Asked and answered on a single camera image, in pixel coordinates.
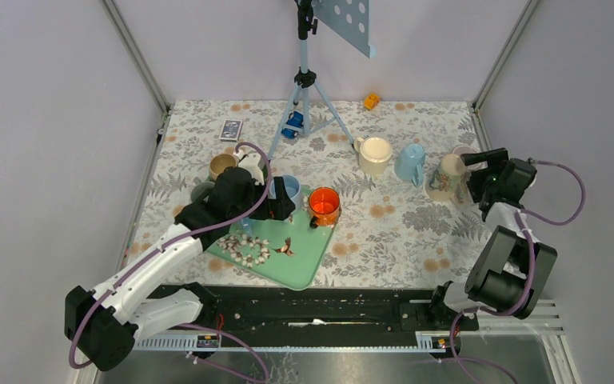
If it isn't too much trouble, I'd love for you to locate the floral tablecloth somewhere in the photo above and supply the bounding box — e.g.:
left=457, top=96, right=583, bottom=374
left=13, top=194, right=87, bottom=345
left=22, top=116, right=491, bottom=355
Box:
left=126, top=100, right=490, bottom=288

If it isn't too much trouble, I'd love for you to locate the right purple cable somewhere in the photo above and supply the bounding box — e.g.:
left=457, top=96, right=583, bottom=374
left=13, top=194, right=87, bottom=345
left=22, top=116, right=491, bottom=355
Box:
left=463, top=159, right=587, bottom=318

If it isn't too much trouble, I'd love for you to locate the green floral tray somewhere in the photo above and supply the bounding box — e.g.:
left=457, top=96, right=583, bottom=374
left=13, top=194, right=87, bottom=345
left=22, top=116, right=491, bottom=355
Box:
left=206, top=187, right=335, bottom=290

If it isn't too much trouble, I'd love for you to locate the beige mug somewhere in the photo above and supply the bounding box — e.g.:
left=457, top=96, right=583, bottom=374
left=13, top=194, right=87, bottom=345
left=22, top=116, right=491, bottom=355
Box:
left=209, top=154, right=238, bottom=182

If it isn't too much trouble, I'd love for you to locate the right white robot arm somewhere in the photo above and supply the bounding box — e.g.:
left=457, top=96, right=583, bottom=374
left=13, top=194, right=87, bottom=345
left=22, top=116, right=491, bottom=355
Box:
left=426, top=148, right=557, bottom=330

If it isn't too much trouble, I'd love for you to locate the blue toy car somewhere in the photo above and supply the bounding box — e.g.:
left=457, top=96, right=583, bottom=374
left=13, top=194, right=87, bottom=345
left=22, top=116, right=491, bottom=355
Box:
left=281, top=111, right=304, bottom=139

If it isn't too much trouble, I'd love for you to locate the blue butterfly mug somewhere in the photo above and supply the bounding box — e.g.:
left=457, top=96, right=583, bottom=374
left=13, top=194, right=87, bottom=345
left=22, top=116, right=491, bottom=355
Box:
left=238, top=218, right=255, bottom=238

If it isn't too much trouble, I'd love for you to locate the purple cable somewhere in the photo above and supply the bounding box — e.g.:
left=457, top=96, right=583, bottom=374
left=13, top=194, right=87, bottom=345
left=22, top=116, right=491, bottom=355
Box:
left=463, top=159, right=587, bottom=318
left=68, top=141, right=274, bottom=370

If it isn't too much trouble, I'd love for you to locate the orange mug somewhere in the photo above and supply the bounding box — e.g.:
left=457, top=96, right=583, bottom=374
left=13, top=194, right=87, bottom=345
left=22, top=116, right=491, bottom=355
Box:
left=308, top=187, right=341, bottom=229

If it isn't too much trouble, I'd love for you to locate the orange toy block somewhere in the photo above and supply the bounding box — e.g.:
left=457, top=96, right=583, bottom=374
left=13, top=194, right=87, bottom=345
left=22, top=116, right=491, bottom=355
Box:
left=363, top=93, right=381, bottom=110

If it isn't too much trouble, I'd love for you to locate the light blue faceted mug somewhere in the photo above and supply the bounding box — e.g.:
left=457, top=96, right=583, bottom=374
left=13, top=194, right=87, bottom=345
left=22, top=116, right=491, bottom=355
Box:
left=394, top=143, right=425, bottom=186

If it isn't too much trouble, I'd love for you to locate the seahorse pattern mug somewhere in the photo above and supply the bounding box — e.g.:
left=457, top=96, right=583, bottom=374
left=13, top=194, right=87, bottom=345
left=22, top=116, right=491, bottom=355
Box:
left=425, top=154, right=469, bottom=206

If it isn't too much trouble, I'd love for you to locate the blue tripod stand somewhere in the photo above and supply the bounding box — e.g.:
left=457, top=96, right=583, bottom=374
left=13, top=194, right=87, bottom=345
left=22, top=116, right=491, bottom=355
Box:
left=269, top=0, right=354, bottom=158

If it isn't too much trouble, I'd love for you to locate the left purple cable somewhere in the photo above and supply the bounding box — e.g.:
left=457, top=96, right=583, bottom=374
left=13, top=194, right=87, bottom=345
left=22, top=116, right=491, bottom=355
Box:
left=68, top=141, right=274, bottom=370

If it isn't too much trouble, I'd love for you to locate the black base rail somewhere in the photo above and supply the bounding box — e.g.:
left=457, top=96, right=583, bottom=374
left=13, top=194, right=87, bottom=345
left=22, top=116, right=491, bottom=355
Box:
left=148, top=284, right=480, bottom=350

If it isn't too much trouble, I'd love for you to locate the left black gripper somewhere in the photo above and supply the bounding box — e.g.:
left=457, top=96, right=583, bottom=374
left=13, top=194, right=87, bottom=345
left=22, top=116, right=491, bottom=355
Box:
left=229, top=176, right=295, bottom=222

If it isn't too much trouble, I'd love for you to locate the perforated blue calibration plate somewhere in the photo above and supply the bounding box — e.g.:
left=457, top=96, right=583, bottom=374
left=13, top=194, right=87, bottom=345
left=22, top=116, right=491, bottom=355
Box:
left=312, top=0, right=377, bottom=58

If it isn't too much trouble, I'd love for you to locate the lilac mug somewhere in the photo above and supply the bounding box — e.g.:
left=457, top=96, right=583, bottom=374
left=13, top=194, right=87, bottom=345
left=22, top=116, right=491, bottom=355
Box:
left=452, top=145, right=481, bottom=156

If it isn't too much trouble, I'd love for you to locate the grey blue mug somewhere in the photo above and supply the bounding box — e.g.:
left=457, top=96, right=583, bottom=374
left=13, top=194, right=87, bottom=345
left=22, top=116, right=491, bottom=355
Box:
left=190, top=181, right=215, bottom=203

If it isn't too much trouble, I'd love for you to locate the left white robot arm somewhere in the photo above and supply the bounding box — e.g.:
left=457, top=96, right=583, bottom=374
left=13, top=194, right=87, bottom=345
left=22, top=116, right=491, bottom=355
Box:
left=64, top=167, right=296, bottom=371

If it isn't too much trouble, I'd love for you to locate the playing card deck box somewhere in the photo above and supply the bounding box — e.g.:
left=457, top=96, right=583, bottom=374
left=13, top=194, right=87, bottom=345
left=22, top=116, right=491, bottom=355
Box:
left=219, top=119, right=243, bottom=142

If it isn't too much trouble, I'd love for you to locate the light blue ribbed mug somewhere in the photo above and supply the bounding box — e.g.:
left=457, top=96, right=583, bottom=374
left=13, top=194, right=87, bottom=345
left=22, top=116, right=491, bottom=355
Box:
left=281, top=174, right=304, bottom=212

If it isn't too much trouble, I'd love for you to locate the cream ribbed mug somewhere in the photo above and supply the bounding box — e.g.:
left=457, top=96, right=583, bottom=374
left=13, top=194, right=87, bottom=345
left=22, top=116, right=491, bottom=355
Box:
left=353, top=137, right=393, bottom=176

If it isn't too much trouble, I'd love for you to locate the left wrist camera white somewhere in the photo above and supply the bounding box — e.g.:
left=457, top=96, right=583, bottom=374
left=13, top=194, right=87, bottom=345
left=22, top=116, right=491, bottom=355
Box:
left=233, top=150, right=266, bottom=186

